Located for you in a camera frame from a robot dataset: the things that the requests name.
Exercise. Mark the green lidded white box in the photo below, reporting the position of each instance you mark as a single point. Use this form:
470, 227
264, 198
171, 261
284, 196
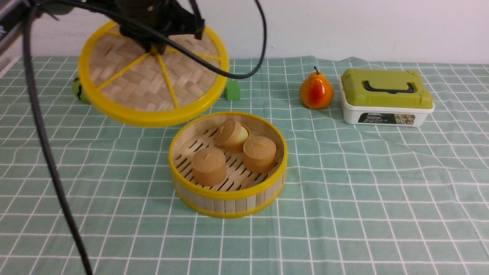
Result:
384, 97

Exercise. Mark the tipped brown toy bun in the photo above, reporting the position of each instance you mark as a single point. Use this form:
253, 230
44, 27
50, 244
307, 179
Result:
231, 136

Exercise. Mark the green checkered tablecloth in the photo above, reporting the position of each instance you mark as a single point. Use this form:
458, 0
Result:
359, 199

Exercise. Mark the green foam cube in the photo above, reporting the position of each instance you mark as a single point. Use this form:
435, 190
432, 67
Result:
232, 91

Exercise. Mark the yellow woven steamer lid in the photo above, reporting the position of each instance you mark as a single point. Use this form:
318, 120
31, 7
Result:
142, 88

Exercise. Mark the orange red toy pear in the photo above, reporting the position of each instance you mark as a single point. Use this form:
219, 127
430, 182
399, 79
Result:
316, 92

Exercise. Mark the brown toy bun right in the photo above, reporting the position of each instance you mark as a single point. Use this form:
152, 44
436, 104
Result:
259, 154

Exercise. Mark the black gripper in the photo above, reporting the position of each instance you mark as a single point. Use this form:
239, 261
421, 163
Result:
165, 16

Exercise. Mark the brown toy bun front left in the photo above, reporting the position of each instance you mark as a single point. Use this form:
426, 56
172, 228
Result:
209, 167

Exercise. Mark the yellow bamboo steamer basket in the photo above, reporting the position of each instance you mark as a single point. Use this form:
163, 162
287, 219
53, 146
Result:
242, 192

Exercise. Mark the green striped toy melon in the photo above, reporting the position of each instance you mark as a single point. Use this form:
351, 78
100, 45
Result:
78, 91

